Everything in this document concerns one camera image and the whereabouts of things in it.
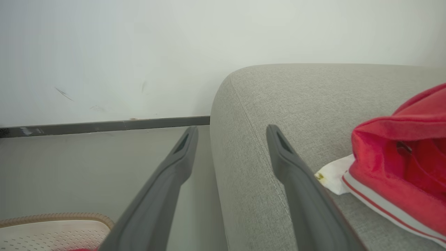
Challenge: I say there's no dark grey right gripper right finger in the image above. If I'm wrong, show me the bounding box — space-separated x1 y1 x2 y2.
266 124 368 251

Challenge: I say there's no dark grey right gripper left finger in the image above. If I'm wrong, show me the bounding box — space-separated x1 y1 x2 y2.
99 126 199 251

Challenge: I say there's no red garment with white trim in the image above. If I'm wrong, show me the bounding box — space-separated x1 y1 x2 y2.
342 83 446 249

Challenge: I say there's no cream perforated laundry basket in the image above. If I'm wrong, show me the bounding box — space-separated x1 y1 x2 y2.
0 213 115 251

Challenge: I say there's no white garment tag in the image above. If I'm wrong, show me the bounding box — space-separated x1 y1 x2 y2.
315 154 356 195

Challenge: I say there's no black skirting board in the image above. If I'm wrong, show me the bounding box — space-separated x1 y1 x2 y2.
0 116 210 138

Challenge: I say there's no grey fabric sofa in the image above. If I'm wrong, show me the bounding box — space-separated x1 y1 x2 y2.
210 63 446 251

